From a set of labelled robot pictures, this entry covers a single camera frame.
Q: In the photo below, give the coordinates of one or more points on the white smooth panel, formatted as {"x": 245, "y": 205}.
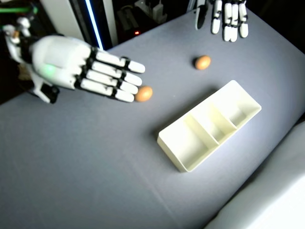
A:
{"x": 274, "y": 190}

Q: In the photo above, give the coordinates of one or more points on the white upright panel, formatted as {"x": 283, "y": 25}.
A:
{"x": 59, "y": 14}

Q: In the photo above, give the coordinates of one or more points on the grey plastic device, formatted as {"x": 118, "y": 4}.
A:
{"x": 152, "y": 12}

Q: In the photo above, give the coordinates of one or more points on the brown egg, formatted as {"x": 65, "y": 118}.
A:
{"x": 144, "y": 93}
{"x": 203, "y": 62}

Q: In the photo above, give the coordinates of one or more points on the blue light strip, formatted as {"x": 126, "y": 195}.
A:
{"x": 94, "y": 23}

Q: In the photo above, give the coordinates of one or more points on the white three-well tray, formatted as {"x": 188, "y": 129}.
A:
{"x": 195, "y": 145}

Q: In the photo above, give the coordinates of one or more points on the grey table cloth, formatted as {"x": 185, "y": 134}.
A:
{"x": 95, "y": 155}

